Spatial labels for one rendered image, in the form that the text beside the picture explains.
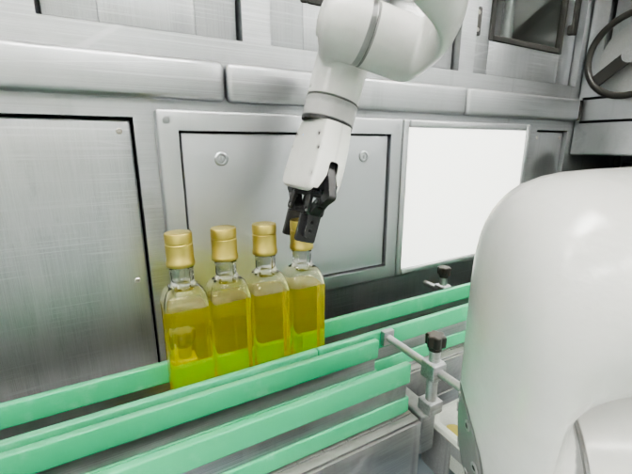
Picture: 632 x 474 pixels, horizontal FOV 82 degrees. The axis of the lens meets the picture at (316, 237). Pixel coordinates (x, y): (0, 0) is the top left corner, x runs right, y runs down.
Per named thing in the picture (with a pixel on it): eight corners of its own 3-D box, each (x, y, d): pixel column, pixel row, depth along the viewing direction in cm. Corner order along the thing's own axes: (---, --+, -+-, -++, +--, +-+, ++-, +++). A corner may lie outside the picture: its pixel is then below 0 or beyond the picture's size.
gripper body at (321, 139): (291, 109, 55) (273, 182, 56) (323, 102, 46) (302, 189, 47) (332, 125, 59) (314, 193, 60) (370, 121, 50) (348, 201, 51)
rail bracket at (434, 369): (390, 369, 65) (393, 304, 61) (469, 433, 50) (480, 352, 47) (376, 374, 63) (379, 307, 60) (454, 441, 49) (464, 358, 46)
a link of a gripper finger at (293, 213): (285, 188, 57) (275, 229, 58) (293, 191, 54) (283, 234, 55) (303, 193, 59) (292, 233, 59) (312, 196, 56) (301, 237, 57)
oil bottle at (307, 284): (310, 371, 65) (309, 256, 59) (325, 390, 60) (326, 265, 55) (280, 381, 62) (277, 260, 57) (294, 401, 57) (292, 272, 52)
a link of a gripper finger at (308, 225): (304, 193, 51) (292, 239, 52) (314, 196, 49) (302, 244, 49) (323, 198, 53) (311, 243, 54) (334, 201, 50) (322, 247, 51)
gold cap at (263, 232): (272, 248, 55) (271, 219, 54) (281, 254, 52) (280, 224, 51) (248, 251, 53) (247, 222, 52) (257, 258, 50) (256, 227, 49)
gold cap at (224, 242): (230, 253, 52) (229, 223, 51) (243, 259, 50) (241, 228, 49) (207, 258, 50) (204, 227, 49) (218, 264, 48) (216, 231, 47)
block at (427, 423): (395, 409, 65) (397, 374, 63) (435, 447, 57) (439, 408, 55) (379, 416, 63) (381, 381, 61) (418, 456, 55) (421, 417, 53)
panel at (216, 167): (504, 248, 105) (521, 124, 97) (514, 250, 103) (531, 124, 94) (173, 316, 63) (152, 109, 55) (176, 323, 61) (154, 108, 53)
